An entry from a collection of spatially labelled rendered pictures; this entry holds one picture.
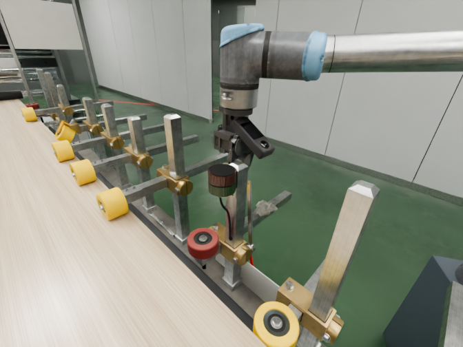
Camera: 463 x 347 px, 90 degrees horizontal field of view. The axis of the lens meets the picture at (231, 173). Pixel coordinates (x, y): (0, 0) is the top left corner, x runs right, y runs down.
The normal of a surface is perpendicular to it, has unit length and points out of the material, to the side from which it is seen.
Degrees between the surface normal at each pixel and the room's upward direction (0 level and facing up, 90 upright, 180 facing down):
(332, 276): 90
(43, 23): 90
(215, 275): 0
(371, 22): 90
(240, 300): 0
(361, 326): 0
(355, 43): 58
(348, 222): 90
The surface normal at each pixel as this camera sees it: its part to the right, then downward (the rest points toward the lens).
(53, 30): 0.72, 0.36
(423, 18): -0.69, 0.33
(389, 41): -0.21, -0.08
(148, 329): 0.03, -0.88
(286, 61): -0.23, 0.62
